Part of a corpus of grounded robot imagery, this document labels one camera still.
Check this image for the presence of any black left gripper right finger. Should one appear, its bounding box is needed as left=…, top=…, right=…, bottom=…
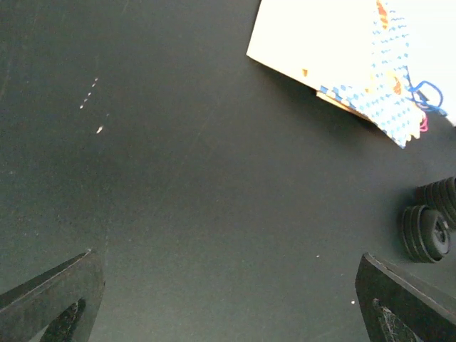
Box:
left=355, top=253, right=455, bottom=341

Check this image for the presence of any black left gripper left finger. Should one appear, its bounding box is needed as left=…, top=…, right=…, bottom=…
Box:
left=1, top=250, right=105, bottom=341

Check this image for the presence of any near black lid stack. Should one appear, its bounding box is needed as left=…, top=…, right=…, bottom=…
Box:
left=399, top=205, right=451, bottom=264

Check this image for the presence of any black lid stack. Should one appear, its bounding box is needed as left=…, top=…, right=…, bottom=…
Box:
left=415, top=177, right=456, bottom=231
left=399, top=205, right=451, bottom=264

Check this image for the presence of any far black lid stack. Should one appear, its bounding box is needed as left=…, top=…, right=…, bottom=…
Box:
left=415, top=177, right=456, bottom=231

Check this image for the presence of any blue checkered paper bag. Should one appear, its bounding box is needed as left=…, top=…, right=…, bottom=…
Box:
left=317, top=1, right=447, bottom=148

